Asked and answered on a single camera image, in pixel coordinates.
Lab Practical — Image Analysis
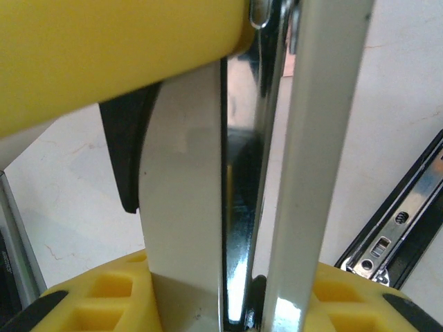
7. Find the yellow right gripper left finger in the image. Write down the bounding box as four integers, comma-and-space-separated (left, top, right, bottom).
0, 249, 161, 332

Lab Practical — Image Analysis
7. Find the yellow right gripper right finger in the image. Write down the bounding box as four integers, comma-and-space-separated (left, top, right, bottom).
300, 261, 443, 332

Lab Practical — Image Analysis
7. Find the black stapler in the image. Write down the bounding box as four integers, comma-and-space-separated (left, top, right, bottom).
334, 129, 443, 291

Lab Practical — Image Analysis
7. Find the grey stapler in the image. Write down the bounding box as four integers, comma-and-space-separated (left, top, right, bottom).
98, 0, 377, 332

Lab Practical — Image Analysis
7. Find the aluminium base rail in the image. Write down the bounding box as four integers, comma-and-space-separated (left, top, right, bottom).
0, 169, 48, 302

